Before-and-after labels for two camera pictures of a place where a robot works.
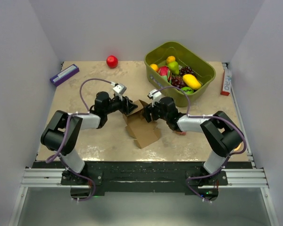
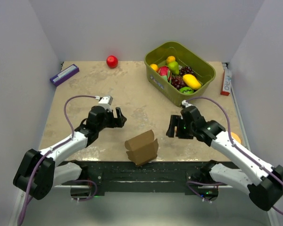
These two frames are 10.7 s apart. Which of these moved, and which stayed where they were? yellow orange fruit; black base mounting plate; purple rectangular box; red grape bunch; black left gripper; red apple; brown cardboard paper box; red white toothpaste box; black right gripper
Moved: black left gripper; brown cardboard paper box; black right gripper
Stayed: yellow orange fruit; purple rectangular box; red white toothpaste box; red apple; red grape bunch; black base mounting plate
